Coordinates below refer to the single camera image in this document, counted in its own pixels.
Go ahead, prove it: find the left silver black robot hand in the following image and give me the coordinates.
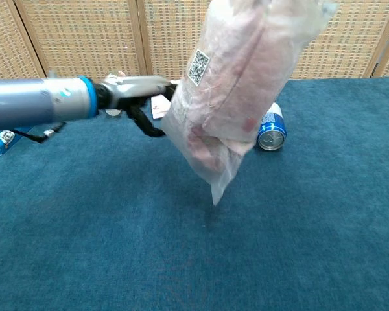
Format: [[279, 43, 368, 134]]
[[95, 75, 179, 139]]

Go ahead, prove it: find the translucent white zip bag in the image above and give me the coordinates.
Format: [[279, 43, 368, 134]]
[[160, 0, 340, 207]]

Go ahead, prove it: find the yellow drink plastic bottle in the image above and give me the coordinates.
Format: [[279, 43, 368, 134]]
[[104, 69, 127, 117]]

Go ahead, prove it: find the white red-printed tissue packet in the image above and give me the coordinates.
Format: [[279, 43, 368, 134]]
[[151, 95, 172, 120]]

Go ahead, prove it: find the woven rattan folding screen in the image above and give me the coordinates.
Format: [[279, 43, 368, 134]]
[[0, 0, 389, 82]]

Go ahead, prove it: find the blue soda can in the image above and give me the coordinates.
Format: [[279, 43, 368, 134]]
[[256, 102, 287, 152]]

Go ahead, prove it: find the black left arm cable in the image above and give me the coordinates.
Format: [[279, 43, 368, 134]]
[[12, 121, 67, 143]]

